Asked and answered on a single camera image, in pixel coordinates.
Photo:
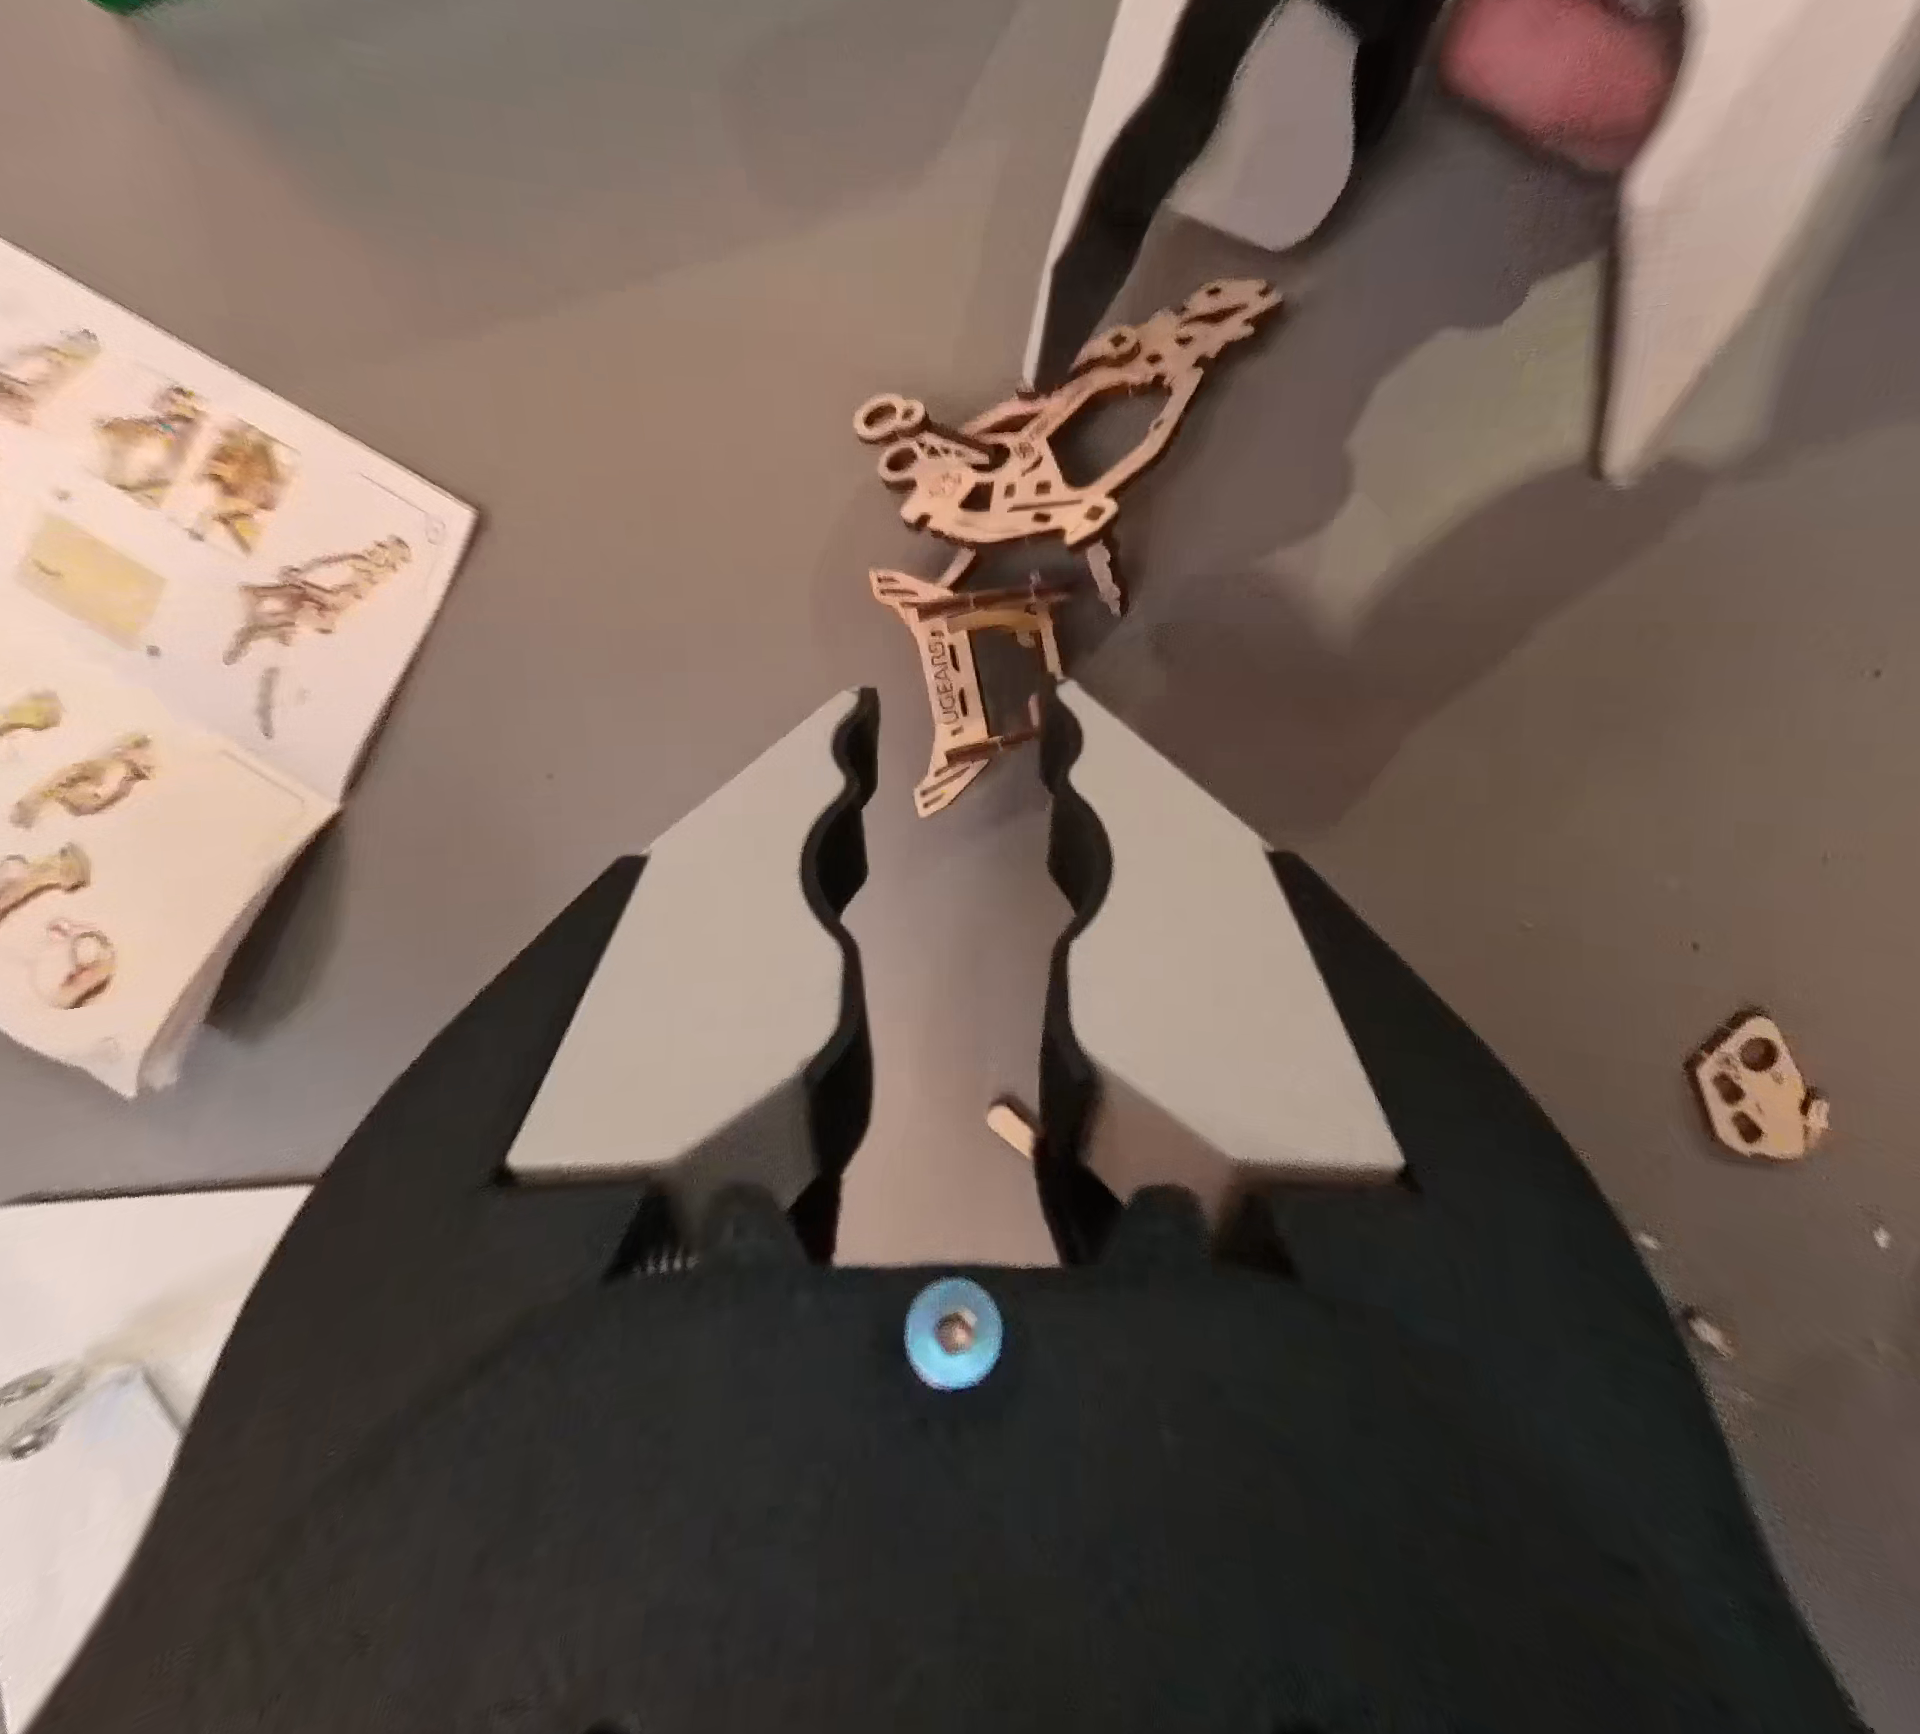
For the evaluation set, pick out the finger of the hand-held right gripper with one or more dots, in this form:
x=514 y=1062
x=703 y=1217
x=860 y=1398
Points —
x=1155 y=11
x=1785 y=146

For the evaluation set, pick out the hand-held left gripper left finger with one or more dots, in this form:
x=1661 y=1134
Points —
x=692 y=1015

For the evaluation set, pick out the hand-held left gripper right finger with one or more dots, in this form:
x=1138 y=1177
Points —
x=1246 y=1015

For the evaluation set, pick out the wooden model side frame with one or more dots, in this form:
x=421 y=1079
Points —
x=1034 y=474

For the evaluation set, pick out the thin wooden stick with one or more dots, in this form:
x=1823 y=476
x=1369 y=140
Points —
x=1011 y=1127

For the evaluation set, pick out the small wooden plate with holes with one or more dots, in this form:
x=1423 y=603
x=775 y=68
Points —
x=1756 y=1090

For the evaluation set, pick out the assembly instruction booklet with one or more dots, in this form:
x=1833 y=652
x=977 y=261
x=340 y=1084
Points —
x=182 y=654

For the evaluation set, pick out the white desk stand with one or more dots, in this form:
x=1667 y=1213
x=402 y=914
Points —
x=105 y=1539

